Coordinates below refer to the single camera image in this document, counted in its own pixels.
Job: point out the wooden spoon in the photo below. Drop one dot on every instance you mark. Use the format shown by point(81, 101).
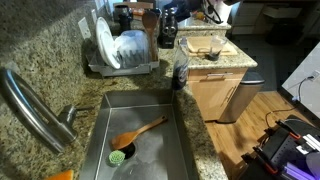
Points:
point(149, 21)
point(123, 140)

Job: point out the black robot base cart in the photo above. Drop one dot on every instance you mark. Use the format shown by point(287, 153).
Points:
point(290, 151)

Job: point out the blue dish soap bottle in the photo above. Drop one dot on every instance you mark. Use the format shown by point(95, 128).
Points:
point(180, 67)

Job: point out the grey dish rack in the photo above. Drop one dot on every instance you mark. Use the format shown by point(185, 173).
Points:
point(97, 65)

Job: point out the wooden spoon in sink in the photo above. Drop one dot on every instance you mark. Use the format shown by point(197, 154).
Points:
point(123, 140)

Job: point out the clear blender cup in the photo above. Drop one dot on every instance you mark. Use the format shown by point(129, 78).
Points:
point(216, 46)

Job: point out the clear plastic container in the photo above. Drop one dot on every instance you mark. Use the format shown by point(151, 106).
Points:
point(133, 48)

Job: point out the upper wooden cutting board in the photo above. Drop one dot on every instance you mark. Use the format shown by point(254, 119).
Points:
point(200, 45)

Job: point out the stainless steel sink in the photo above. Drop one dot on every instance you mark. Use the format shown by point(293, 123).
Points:
point(161, 153)

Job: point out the black knife block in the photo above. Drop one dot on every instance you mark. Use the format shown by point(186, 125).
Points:
point(168, 29)

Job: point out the white plate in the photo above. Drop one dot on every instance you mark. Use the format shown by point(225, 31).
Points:
point(105, 43)

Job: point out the green sink scrubber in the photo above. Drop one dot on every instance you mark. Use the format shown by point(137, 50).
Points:
point(116, 157)

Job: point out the steel trash can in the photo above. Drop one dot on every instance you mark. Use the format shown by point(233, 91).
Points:
point(249, 86)

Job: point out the white paper towel roll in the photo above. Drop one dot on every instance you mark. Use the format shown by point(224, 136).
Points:
point(219, 11)

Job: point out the steel kitchen faucet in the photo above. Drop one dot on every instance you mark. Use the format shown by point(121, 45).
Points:
point(54, 131)

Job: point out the orange sponge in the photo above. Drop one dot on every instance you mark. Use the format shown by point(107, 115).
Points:
point(66, 175)

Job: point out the white wall outlet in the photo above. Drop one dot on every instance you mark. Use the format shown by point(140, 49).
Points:
point(84, 28)

